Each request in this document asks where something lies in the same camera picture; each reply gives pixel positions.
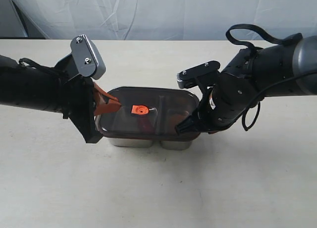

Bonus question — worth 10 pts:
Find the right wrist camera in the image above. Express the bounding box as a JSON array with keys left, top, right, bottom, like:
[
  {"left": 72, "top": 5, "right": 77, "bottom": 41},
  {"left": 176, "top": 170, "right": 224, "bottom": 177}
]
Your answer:
[{"left": 176, "top": 60, "right": 220, "bottom": 93}]

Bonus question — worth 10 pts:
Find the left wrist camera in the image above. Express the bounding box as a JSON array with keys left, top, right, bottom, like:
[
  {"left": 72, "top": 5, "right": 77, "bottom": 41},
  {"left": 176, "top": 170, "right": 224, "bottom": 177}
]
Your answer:
[{"left": 70, "top": 34, "right": 106, "bottom": 80}]

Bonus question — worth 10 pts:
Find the white backdrop cloth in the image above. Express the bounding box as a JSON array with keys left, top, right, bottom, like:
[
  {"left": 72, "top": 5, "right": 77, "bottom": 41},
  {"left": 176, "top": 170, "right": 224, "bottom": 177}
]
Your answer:
[{"left": 0, "top": 0, "right": 317, "bottom": 40}]

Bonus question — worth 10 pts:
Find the stainless steel lunch box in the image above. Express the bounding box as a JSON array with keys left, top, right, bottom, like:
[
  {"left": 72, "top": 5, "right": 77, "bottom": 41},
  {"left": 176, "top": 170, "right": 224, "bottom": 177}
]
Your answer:
[{"left": 108, "top": 138, "right": 193, "bottom": 151}]

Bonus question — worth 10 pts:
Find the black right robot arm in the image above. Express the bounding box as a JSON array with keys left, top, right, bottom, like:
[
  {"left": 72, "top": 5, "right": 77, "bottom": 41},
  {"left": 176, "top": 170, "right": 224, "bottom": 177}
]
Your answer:
[{"left": 175, "top": 33, "right": 317, "bottom": 134}]

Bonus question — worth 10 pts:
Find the dark transparent box lid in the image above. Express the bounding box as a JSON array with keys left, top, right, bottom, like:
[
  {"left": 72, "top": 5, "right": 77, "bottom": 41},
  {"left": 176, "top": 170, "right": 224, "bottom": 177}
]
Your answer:
[{"left": 95, "top": 87, "right": 200, "bottom": 141}]

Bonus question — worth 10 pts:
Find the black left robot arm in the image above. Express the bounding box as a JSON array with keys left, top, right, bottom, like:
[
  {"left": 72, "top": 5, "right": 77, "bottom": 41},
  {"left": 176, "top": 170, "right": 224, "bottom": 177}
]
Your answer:
[{"left": 0, "top": 55, "right": 121, "bottom": 144}]

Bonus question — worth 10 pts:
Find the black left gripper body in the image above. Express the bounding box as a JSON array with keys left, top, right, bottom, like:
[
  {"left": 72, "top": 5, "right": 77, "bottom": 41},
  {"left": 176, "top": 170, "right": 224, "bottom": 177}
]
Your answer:
[{"left": 54, "top": 54, "right": 103, "bottom": 143}]

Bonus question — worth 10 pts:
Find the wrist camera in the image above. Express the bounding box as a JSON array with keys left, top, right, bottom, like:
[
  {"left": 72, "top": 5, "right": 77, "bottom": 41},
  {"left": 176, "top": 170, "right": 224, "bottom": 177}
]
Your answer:
[
  {"left": 70, "top": 34, "right": 106, "bottom": 80},
  {"left": 176, "top": 60, "right": 220, "bottom": 93}
]

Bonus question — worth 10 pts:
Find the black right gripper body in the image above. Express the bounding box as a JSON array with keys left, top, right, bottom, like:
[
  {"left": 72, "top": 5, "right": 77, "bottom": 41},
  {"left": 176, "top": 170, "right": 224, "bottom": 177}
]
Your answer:
[{"left": 175, "top": 86, "right": 248, "bottom": 135}]

